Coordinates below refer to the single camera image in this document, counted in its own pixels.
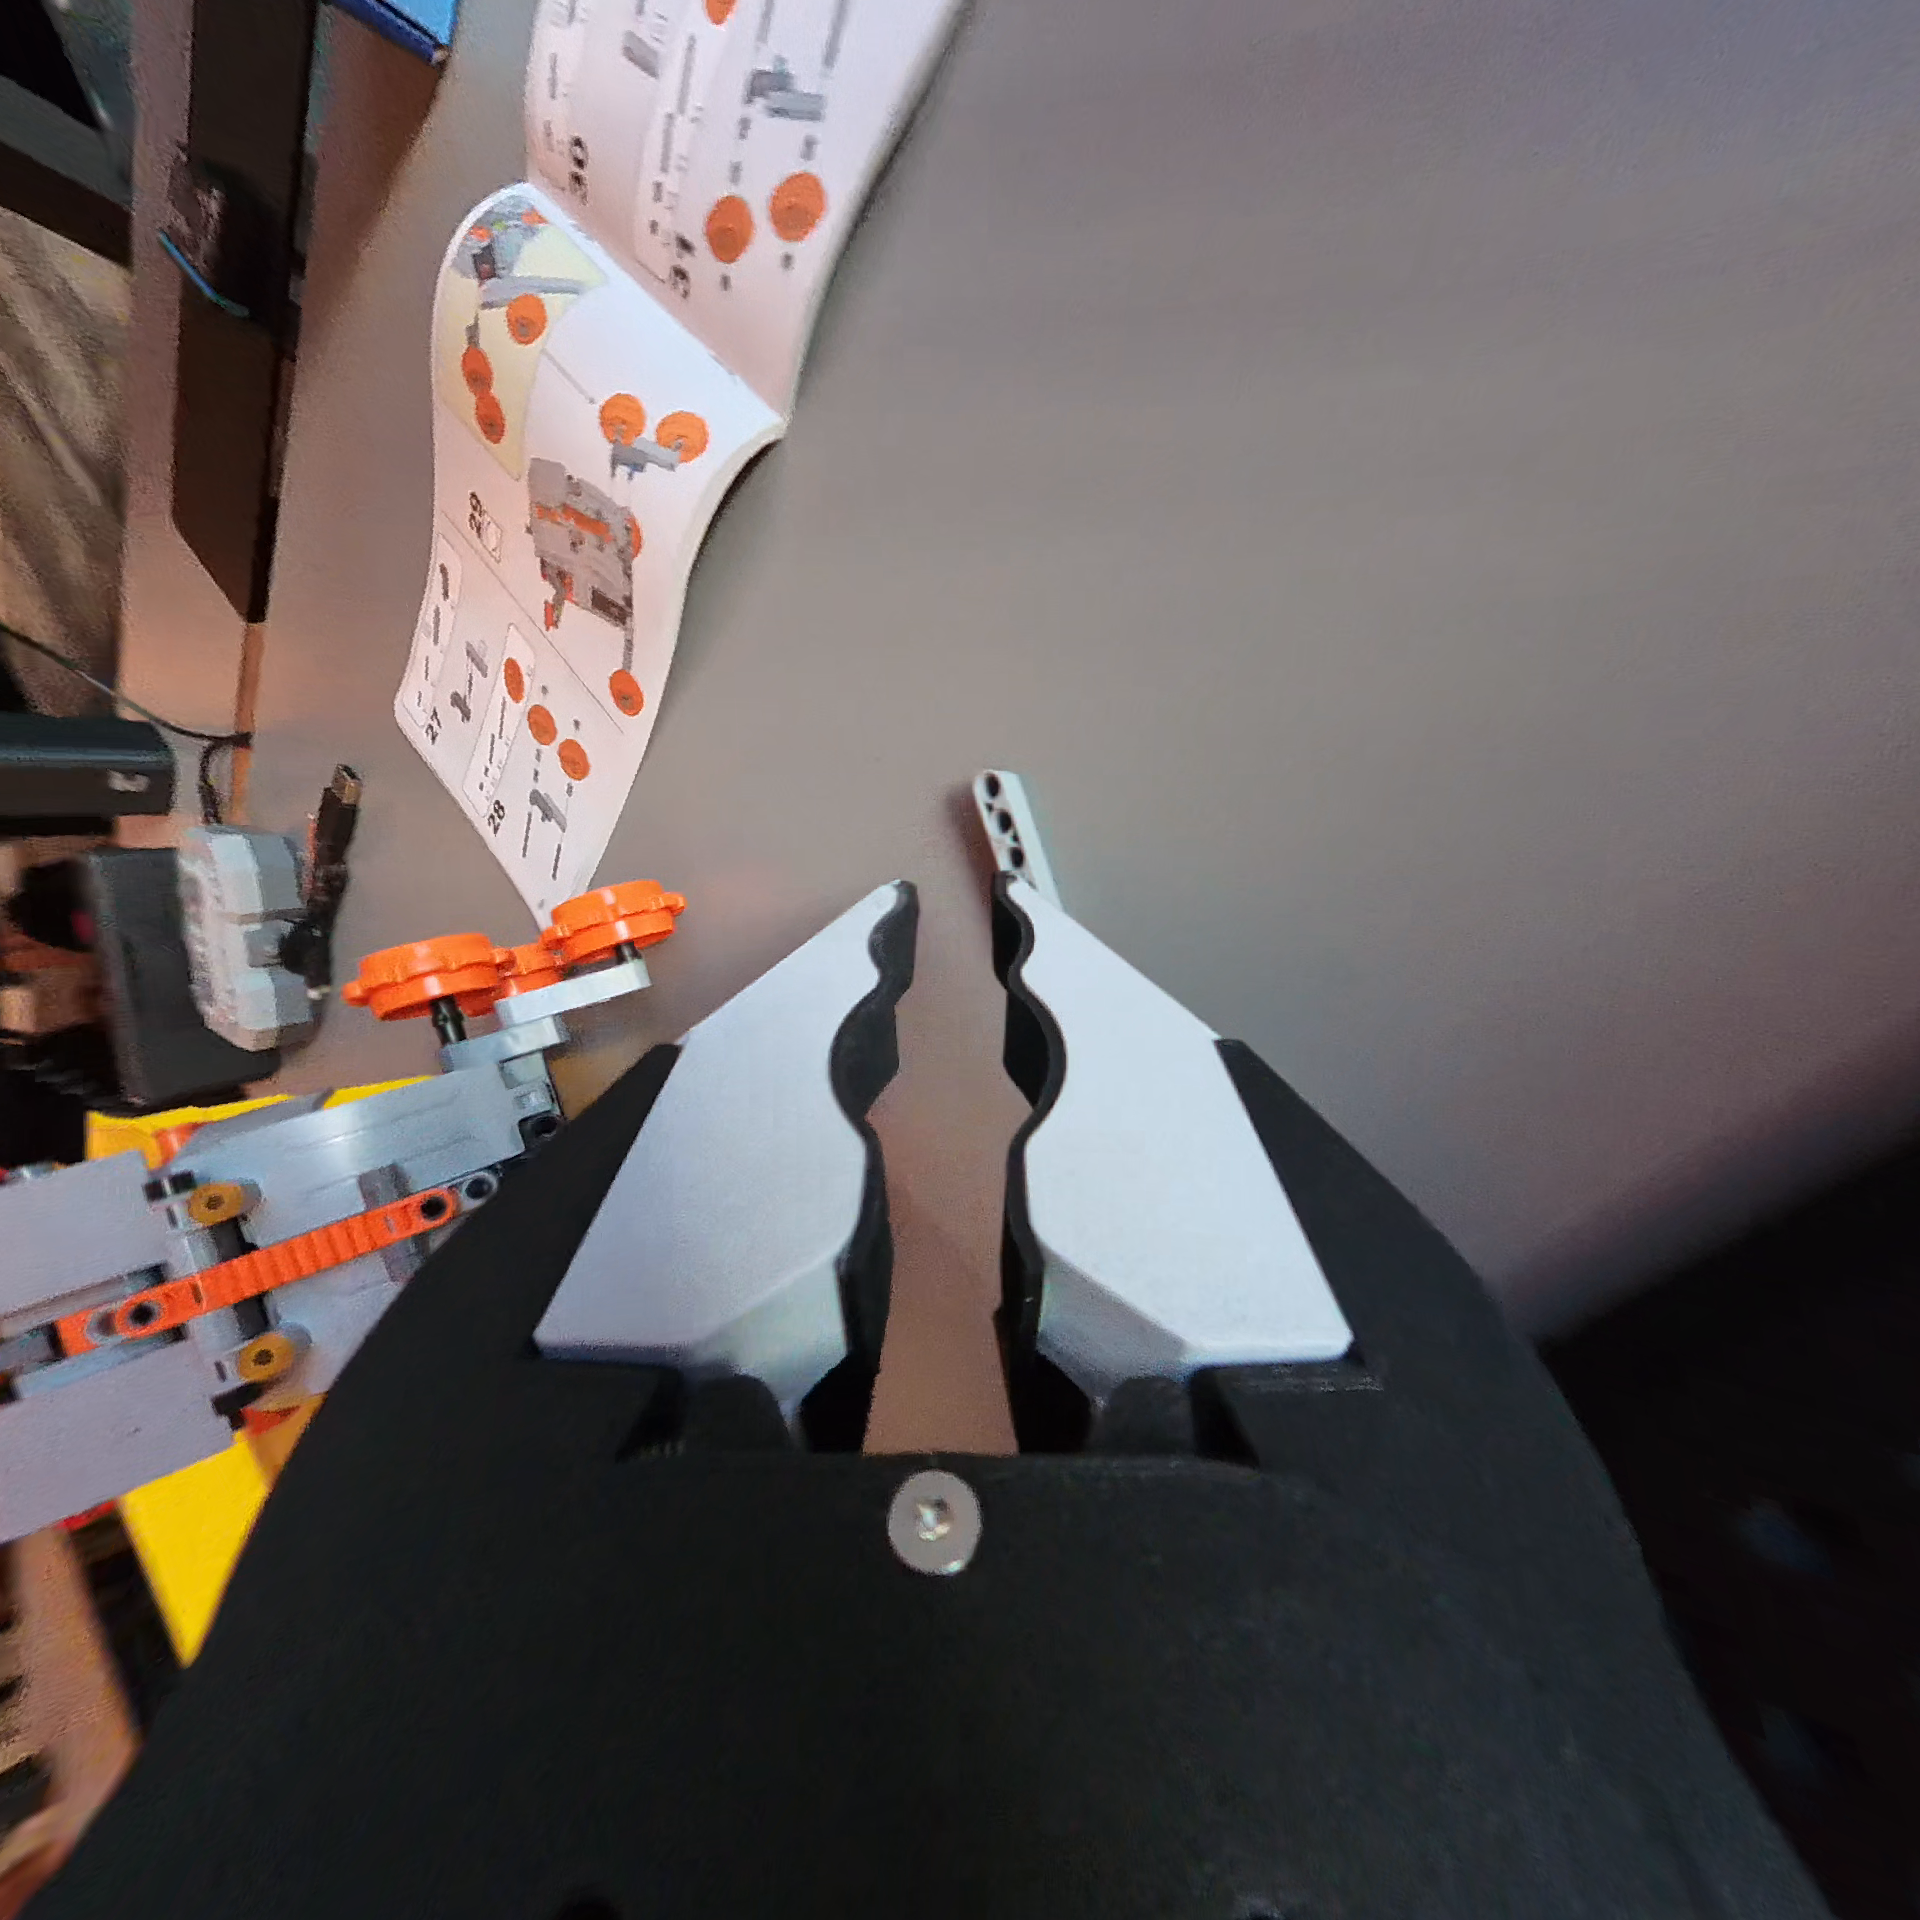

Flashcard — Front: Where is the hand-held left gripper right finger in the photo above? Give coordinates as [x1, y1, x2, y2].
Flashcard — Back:
[989, 872, 1361, 1454]

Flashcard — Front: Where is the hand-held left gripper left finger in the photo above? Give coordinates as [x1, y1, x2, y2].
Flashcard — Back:
[532, 880, 921, 1454]

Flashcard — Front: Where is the grey straight holed beam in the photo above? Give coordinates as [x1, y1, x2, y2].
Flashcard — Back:
[971, 767, 1065, 914]

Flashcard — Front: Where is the grey desk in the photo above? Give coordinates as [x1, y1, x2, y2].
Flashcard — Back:
[241, 0, 1920, 1443]

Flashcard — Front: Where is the grey toy robot build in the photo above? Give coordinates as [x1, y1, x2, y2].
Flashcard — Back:
[0, 1048, 569, 1547]

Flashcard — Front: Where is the orange toy wheel assembly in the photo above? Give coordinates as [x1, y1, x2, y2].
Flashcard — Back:
[344, 880, 688, 1052]

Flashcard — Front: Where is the grey battery motor unit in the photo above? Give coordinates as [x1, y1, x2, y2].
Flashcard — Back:
[77, 843, 289, 1109]

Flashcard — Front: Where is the white instruction booklet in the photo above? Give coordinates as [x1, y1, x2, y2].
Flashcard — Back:
[393, 0, 970, 934]

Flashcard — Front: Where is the black tower network device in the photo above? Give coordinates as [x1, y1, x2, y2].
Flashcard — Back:
[167, 0, 321, 624]

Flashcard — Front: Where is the black USB cable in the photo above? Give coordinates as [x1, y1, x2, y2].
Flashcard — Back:
[274, 760, 365, 994]

